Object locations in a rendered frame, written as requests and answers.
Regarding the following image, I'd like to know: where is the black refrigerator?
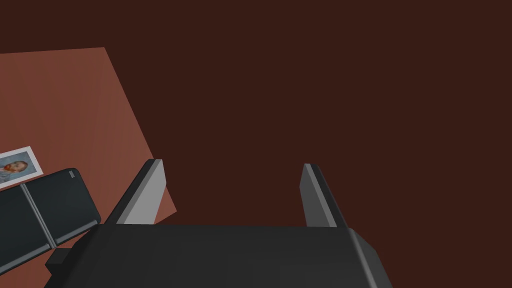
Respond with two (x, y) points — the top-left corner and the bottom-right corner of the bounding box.
(0, 167), (102, 276)

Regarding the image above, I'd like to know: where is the framed portrait picture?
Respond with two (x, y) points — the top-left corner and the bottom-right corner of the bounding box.
(0, 145), (44, 190)

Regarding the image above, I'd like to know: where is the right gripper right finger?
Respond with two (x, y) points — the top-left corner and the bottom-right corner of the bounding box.
(299, 163), (348, 229)

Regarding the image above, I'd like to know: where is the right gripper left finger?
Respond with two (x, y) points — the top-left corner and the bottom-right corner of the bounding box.
(104, 158), (167, 226)

